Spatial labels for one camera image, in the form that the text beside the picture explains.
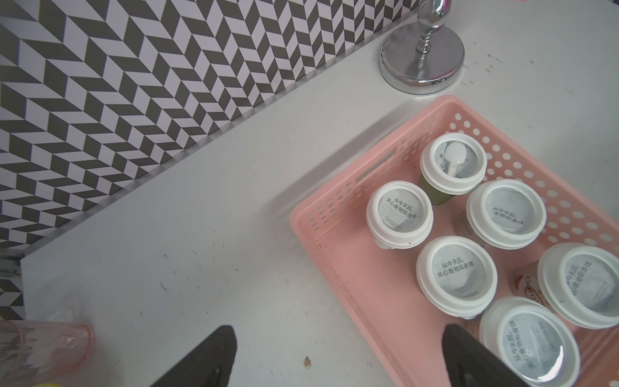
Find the pink perforated plastic basket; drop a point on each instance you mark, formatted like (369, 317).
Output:
(379, 287)

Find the blue yellow patterned bowl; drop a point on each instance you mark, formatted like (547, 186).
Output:
(46, 385)

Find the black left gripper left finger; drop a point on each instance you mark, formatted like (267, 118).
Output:
(208, 364)

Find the green yogurt cup white lid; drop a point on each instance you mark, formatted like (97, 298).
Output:
(452, 165)

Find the pink transparent plastic cup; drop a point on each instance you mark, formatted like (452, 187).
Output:
(33, 353)

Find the white lid yogurt cup right-near-basket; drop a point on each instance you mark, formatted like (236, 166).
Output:
(505, 214)

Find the red label yogurt cup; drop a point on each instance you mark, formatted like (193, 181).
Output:
(574, 280)

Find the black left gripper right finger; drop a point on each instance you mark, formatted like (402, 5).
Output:
(469, 363)

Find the chrome cup holder stand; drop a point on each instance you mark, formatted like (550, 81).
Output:
(426, 57)

